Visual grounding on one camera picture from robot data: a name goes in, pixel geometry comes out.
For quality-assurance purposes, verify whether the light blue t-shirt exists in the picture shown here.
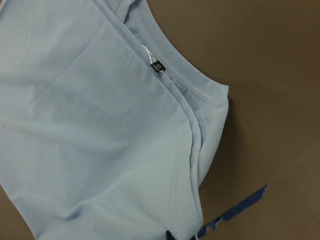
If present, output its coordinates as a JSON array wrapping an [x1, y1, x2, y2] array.
[[0, 0, 229, 240]]

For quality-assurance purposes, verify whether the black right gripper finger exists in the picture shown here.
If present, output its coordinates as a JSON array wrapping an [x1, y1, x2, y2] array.
[[165, 230, 176, 240]]

